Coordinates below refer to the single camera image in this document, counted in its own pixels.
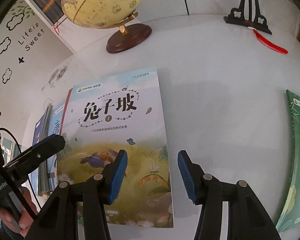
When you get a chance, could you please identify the green insect book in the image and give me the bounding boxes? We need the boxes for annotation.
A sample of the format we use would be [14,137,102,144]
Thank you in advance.
[276,90,300,232]

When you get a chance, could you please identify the rabbit hill book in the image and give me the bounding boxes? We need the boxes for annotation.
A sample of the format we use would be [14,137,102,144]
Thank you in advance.
[58,67,173,228]

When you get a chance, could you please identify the left hand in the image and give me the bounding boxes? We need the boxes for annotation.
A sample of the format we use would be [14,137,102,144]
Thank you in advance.
[0,187,38,237]

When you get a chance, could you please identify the dark blue book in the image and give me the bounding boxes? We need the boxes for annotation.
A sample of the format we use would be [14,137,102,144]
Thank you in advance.
[30,115,43,196]

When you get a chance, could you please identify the light blue poetry book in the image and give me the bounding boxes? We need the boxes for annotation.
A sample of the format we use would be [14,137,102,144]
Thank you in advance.
[47,102,65,192]

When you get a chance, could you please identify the red poetry book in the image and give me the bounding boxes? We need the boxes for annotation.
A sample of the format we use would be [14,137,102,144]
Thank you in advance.
[59,88,72,135]

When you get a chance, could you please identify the yellow desk globe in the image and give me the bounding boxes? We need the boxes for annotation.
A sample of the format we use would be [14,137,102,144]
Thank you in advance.
[61,0,152,54]

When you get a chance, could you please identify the red tassel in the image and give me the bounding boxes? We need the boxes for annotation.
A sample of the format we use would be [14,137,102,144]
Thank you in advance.
[248,27,288,55]

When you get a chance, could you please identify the embroidered round fan on stand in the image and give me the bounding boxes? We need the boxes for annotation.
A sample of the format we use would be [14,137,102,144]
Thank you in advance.
[223,0,272,35]

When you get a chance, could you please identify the black cable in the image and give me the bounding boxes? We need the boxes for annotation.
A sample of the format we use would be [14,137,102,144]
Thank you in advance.
[0,127,42,209]

